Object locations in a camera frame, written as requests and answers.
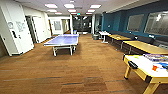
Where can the grey round trash bin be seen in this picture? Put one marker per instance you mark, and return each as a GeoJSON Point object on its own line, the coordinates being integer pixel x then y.
{"type": "Point", "coordinates": [95, 36]}

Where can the blue ping pong table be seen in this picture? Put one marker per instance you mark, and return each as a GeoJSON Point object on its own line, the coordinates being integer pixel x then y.
{"type": "Point", "coordinates": [63, 40]}

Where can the glass entrance doors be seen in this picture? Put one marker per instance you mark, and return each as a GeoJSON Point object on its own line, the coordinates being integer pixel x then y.
{"type": "Point", "coordinates": [81, 24]}

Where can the small white table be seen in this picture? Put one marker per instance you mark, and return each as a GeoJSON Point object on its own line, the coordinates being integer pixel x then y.
{"type": "Point", "coordinates": [104, 33]}

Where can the square ceiling light panel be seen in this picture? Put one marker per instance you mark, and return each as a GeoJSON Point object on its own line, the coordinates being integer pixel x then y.
{"type": "Point", "coordinates": [69, 5]}
{"type": "Point", "coordinates": [95, 6]}
{"type": "Point", "coordinates": [50, 5]}

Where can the dark grey sofa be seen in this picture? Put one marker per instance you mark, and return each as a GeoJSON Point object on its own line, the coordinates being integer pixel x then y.
{"type": "Point", "coordinates": [126, 34]}
{"type": "Point", "coordinates": [156, 40]}

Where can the white work table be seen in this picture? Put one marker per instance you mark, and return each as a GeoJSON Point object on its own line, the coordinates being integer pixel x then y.
{"type": "Point", "coordinates": [146, 68]}

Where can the colourful game box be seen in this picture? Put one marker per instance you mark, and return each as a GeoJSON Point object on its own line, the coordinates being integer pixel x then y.
{"type": "Point", "coordinates": [156, 57]}

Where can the orange cup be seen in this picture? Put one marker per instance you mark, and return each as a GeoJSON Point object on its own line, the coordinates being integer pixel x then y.
{"type": "Point", "coordinates": [154, 67]}

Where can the blue bowl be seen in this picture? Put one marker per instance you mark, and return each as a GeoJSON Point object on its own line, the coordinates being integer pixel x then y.
{"type": "Point", "coordinates": [164, 65]}

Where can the interior glass wall window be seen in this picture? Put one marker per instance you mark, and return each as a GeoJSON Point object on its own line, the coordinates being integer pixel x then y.
{"type": "Point", "coordinates": [156, 22]}
{"type": "Point", "coordinates": [135, 22]}

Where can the black wall card reader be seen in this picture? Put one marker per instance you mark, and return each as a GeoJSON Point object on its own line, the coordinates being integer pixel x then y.
{"type": "Point", "coordinates": [14, 34]}

